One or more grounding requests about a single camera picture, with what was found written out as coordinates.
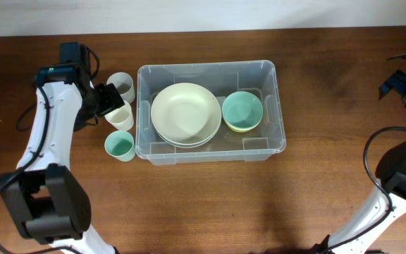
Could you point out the green bowl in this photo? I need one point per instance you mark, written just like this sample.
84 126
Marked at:
242 109

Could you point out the yellow bowl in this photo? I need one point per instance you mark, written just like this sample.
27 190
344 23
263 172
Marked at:
240 130

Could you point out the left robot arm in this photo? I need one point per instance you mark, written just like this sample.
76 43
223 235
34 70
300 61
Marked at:
43 198

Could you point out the cream cup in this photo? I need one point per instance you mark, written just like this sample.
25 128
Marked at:
121 118

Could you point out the beige bowl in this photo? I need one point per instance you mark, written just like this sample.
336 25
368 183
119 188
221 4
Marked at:
185 104
187 137

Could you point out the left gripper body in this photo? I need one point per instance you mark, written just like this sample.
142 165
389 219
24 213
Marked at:
103 100

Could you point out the clear plastic storage container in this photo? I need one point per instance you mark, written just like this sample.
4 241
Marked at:
222 79

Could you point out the grey cup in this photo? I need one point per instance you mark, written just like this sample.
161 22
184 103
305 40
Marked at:
124 85

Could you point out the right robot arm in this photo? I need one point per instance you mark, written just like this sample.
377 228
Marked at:
387 201

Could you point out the green cup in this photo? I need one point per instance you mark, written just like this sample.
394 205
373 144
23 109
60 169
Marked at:
120 145

